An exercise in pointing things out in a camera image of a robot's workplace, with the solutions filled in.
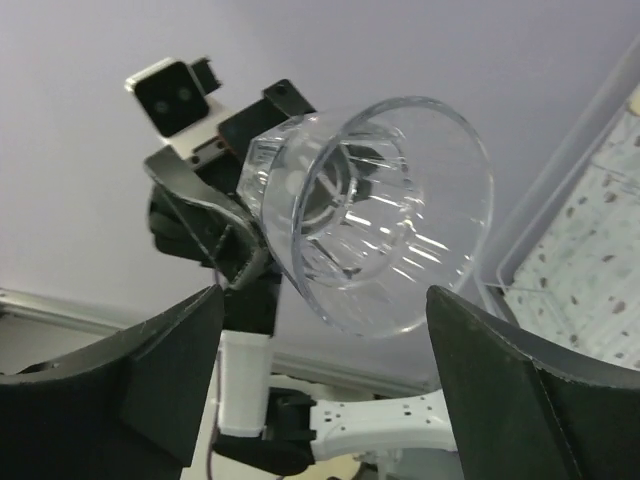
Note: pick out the large clear plastic cup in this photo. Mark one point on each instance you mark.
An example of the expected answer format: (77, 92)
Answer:
(364, 209)

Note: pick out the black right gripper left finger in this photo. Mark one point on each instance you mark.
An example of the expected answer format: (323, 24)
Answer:
(126, 407)

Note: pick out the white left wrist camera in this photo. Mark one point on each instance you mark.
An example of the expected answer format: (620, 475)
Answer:
(177, 98)

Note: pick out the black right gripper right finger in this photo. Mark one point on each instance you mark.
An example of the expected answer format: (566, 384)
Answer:
(522, 407)

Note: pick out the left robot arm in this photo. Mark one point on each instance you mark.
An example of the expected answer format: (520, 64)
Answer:
(284, 431)

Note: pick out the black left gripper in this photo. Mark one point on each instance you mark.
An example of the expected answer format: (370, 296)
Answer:
(194, 211)

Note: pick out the clear plastic dish rack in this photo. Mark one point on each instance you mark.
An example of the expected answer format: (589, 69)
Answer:
(565, 264)

